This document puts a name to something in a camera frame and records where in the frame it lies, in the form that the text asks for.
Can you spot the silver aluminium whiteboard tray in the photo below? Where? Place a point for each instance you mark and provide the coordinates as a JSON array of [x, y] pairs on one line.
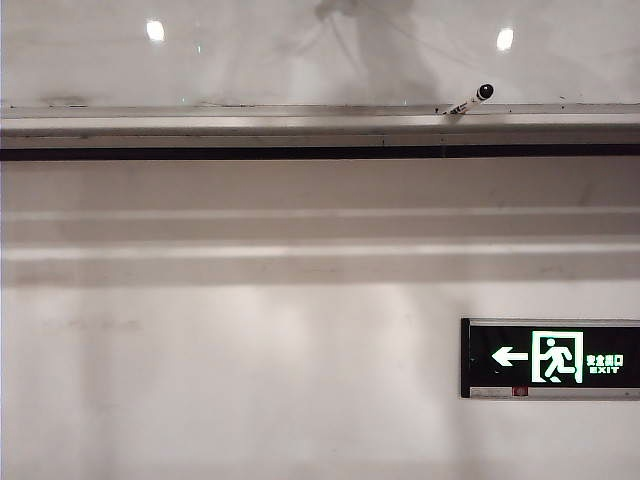
[[250, 129]]

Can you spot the white marker with black cap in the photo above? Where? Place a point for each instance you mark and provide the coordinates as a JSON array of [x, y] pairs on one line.
[[466, 103]]

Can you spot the white glossy whiteboard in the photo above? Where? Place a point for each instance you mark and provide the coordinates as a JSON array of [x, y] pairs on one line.
[[250, 60]]

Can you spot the black green exit sign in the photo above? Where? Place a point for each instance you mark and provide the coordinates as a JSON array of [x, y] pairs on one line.
[[550, 358]]

